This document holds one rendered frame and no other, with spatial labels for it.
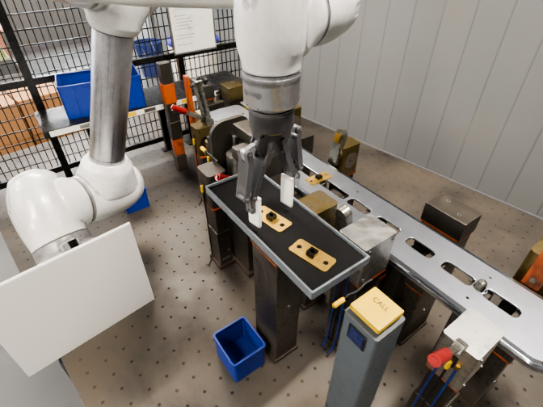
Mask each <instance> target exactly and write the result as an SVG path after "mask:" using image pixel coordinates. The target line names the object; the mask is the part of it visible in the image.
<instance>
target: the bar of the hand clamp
mask: <svg viewBox="0 0 543 407"><path fill-rule="evenodd" d="M203 83H204V84H205V85H208V79H207V78H206V77H205V76H203V77H202V81H201V80H199V81H198V79H197V78H193V79H192V84H191V85H190V88H193V89H194V91H195V95H196V99H197V102H198V105H199V109H200V114H201V115H202V116H204V118H205V120H207V119H208V118H211V115H210V112H209V109H208V104H207V100H206V98H205V94H204V88H203V86H202V85H203Z"/></svg>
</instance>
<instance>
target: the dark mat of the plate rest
mask: <svg viewBox="0 0 543 407"><path fill-rule="evenodd" d="M237 179H238V177H236V178H233V179H231V180H229V181H226V182H224V183H221V184H218V185H216V186H214V187H210V188H209V189H210V190H211V191H212V192H213V193H214V194H215V195H216V196H217V197H218V198H219V199H220V200H221V201H222V202H223V203H224V204H225V205H226V206H227V207H228V208H229V209H230V210H231V211H232V212H233V213H234V214H235V215H236V216H237V217H238V218H239V219H240V220H241V221H242V222H243V223H244V224H245V225H246V226H247V227H248V228H249V229H250V230H251V231H252V232H253V233H254V234H256V235H257V236H258V237H259V238H260V239H261V240H262V241H263V242H264V243H265V244H266V245H267V246H268V247H269V248H270V249H271V250H272V251H273V252H274V253H275V254H276V255H277V256H278V257H279V258H280V259H281V260H282V261H283V262H284V263H285V264H286V265H287V266H288V267H289V268H290V269H291V270H292V271H293V272H294V273H295V274H296V275H297V276H298V277H299V278H300V279H301V280H302V281H303V282H304V283H305V284H306V285H307V286H308V287H309V288H310V289H311V290H312V291H313V290H315V289H316V288H318V287H320V286H321V285H323V284H324V283H326V282H327V281H329V280H331V279H333V278H334V277H335V276H336V275H339V274H340V273H342V272H343V271H345V270H346V269H348V268H349V267H351V266H353V265H355V264H356V263H358V262H359V261H361V260H362V259H364V258H365V257H364V256H363V255H362V254H360V253H359V252H358V251H357V250H355V249H354V248H353V247H351V246H350V245H349V244H347V243H346V242H345V241H344V240H343V239H342V238H340V237H339V236H338V235H336V234H335V233H334V232H332V231H331V230H330V229H328V228H327V227H326V226H325V225H324V224H323V223H321V222H320V221H319V220H317V219H316V218H315V217H313V216H312V215H311V214H309V213H308V212H307V211H306V210H305V209H304V208H302V207H301V206H300V205H299V204H297V203H296V202H294V201H293V206H292V207H289V206H288V205H286V204H284V203H282V202H280V190H279V189H278V188H277V187H275V186H274V185H273V184H272V183H270V182H269V181H268V180H266V179H265V178H263V182H262V185H261V187H260V190H259V195H258V197H260V198H261V207H262V206H266V207H268V208H270V209H271V210H272V211H274V212H276V213H277V214H279V215H281V216H282V217H283V218H285V219H287V220H289V221H290V222H292V225H291V226H290V227H288V228H287V229H285V230H284V231H283V232H282V233H278V232H277V231H275V230H274V229H272V228H271V227H269V226H268V225H266V224H264V223H263V222H262V227H261V228H258V227H257V226H255V225H254V224H252V223H251V222H250V221H249V212H248V211H247V210H246V203H245V202H243V201H242V200H240V199H239V198H237V197H236V188H237ZM299 239H302V240H304V241H306V242H308V243H310V244H311V245H313V246H315V247H316V248H318V249H320V250H321V251H323V252H324V253H326V254H328V255H330V256H331V257H332V258H335V259H336V263H335V264H334V265H333V266H332V267H331V268H330V269H329V270H328V271H327V272H322V271H320V270H319V269H317V268H316V267H314V266H312V265H310V264H309V263H307V262H306V261H304V260H303V259H301V258H299V257H298V256H296V255H295V254H293V253H292V252H290V251H289V247H290V246H291V245H293V244H294V243H295V242H296V241H298V240H299Z"/></svg>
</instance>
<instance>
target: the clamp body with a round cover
mask: <svg viewBox="0 0 543 407"><path fill-rule="evenodd" d="M298 200H299V201H300V202H301V203H303V204H304V205H305V206H306V207H307V208H309V209H310V210H311V211H312V212H314V213H315V214H317V215H318V216H319V217H321V218H322V219H323V220H324V221H325V222H326V223H328V224H329V225H331V226H332V227H333V228H334V226H335V210H336V209H337V205H338V202H337V201H336V200H335V199H333V198H331V197H330V196H329V195H328V194H326V193H325V192H323V191H315V192H313V193H311V194H309V195H306V196H304V197H302V198H300V199H298ZM324 297H326V294H325V293H324V292H323V293H322V294H321V295H320V296H318V297H316V298H315V299H313V300H311V299H310V298H309V297H308V296H307V295H306V294H305V293H304V292H303V291H302V290H301V294H300V304H299V306H300V307H301V308H302V309H303V310H304V311H305V310H306V309H308V308H309V307H311V306H312V305H314V304H316V303H317V302H319V301H320V300H321V299H323V298H324Z"/></svg>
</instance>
